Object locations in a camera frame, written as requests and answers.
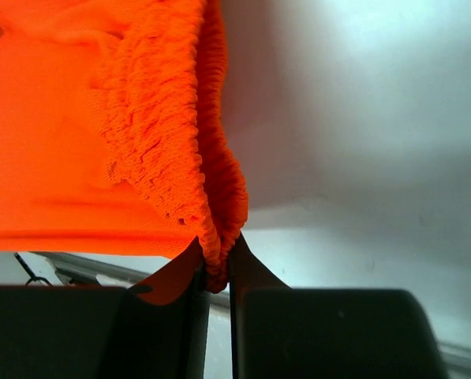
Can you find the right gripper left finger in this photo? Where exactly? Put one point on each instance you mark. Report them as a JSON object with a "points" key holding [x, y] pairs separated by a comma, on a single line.
{"points": [[157, 328]]}

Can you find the orange shorts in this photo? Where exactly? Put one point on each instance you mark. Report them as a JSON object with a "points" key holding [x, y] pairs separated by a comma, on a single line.
{"points": [[111, 138]]}

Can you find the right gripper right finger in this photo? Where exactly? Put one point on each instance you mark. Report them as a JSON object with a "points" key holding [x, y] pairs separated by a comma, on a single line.
{"points": [[283, 332]]}

